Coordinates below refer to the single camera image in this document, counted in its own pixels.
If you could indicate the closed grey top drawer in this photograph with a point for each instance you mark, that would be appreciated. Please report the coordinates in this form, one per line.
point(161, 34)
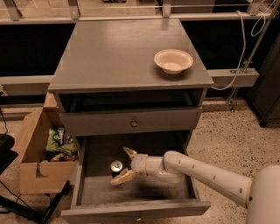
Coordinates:
point(130, 121)

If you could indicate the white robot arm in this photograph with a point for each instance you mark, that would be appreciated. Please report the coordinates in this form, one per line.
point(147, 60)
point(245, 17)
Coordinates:
point(260, 195)

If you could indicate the white paper bowl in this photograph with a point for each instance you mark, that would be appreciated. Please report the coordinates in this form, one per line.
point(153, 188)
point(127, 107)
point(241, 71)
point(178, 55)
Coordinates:
point(173, 61)

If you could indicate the cardboard box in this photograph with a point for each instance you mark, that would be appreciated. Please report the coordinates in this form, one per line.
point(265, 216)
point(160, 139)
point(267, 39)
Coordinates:
point(36, 174)

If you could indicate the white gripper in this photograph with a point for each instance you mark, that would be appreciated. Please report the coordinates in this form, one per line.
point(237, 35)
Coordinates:
point(139, 164)

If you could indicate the open grey middle drawer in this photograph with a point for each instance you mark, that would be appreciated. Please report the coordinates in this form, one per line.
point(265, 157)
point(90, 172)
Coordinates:
point(95, 200)

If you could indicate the redbull can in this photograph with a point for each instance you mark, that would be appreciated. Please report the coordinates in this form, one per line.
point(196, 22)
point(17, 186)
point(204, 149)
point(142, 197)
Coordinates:
point(116, 167)

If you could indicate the grey drawer cabinet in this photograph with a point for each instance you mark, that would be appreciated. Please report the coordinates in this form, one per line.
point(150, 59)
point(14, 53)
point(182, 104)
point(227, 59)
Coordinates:
point(109, 66)

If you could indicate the green snack bag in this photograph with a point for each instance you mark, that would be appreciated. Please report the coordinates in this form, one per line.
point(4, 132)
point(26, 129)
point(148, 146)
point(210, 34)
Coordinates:
point(59, 141)

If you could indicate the metal pole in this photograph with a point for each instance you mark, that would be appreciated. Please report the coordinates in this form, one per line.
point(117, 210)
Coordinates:
point(261, 33)

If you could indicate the dark snack bag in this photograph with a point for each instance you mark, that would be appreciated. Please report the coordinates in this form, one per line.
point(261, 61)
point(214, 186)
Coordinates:
point(61, 157)

